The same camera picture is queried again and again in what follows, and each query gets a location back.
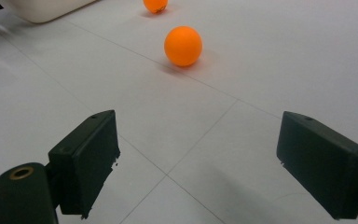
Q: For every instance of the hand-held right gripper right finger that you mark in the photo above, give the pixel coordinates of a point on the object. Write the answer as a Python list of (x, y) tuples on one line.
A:
[(326, 168)]

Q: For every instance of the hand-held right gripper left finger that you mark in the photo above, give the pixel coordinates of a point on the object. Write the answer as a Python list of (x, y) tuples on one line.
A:
[(87, 161)]

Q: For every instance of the white plastic bin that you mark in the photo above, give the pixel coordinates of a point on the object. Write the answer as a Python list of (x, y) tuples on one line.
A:
[(43, 9)]

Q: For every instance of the orange ping-pong ball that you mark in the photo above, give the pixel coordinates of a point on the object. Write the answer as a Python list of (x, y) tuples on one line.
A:
[(183, 46), (155, 5)]

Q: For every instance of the white table mat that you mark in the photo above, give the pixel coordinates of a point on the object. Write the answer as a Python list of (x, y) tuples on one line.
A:
[(199, 130)]

